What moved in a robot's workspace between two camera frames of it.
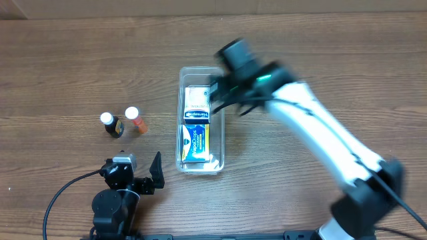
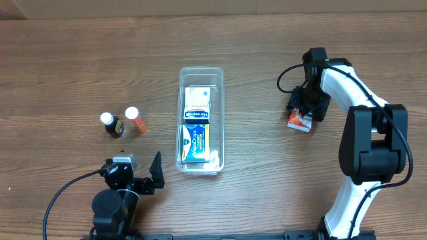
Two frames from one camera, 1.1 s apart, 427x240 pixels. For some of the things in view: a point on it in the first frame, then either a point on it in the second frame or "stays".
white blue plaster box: x=197 y=105 stays
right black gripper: x=217 y=91 -> x=298 y=101
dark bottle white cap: x=113 y=126 stays
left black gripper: x=139 y=183 stays
